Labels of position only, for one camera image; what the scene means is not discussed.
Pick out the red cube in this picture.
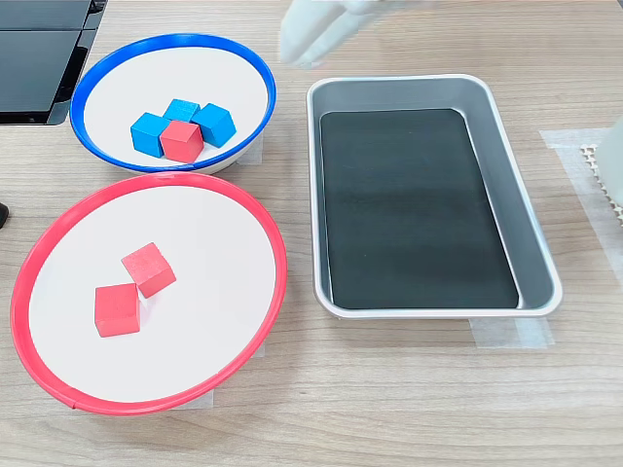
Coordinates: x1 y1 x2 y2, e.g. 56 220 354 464
159 120 204 164
121 241 177 300
93 282 142 339

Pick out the blue cube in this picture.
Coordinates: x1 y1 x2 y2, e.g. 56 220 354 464
129 112 169 159
162 98 202 124
190 102 238 149

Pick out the blue-rimmed white plate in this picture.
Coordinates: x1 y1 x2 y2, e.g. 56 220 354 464
69 32 277 175

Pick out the black mat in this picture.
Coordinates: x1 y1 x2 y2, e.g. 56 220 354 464
319 108 521 311

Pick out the red-rimmed white plate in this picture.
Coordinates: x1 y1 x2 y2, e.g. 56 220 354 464
10 172 288 417

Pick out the steel tray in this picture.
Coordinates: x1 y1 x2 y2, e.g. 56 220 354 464
306 73 565 321

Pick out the black flat device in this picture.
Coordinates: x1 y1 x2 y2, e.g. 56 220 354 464
0 0 109 126

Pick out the pale perforated base plate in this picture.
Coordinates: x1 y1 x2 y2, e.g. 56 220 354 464
578 141 623 228

